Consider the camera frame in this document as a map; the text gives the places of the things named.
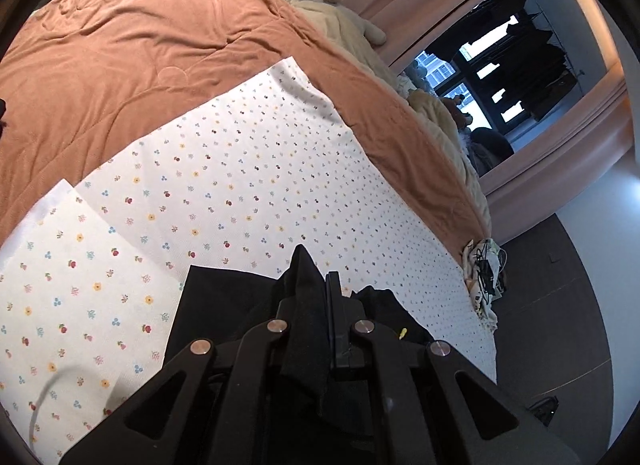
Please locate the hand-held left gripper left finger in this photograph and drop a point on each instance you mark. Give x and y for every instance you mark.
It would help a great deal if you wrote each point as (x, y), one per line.
(250, 360)

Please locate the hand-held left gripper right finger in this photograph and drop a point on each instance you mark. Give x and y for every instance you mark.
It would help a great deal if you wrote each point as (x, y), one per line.
(345, 335)

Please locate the black jacket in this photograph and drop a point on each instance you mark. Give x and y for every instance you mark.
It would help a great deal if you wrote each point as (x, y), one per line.
(225, 300)

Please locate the row of dark hanging clothes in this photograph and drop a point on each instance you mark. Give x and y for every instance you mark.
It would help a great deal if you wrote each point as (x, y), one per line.
(540, 75)

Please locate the white fringed cloth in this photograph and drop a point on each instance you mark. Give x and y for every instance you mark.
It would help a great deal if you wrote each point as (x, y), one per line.
(487, 305)

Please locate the white floral bed sheet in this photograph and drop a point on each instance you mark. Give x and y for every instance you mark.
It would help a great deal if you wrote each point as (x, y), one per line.
(250, 170)

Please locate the small black pouch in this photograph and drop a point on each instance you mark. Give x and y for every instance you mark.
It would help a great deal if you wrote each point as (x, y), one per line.
(542, 407)

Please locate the cream duvet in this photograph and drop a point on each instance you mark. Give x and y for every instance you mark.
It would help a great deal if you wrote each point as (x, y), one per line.
(452, 145)

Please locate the dark round cushion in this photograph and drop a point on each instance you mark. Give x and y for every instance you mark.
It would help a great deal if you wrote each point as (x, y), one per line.
(492, 150)

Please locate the brown plush toy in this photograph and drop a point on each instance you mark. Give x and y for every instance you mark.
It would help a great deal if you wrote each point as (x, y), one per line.
(457, 112)

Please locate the blue plush toy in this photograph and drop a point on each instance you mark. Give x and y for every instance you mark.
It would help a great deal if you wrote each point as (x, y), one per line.
(419, 74)

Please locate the beige plush toy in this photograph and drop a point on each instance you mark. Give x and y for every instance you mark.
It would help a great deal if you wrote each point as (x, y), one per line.
(367, 27)

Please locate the orange blanket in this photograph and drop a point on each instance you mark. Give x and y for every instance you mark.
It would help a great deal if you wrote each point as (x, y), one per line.
(150, 45)

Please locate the long black hanging coat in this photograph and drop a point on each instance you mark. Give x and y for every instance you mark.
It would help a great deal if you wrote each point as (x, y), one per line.
(500, 0)

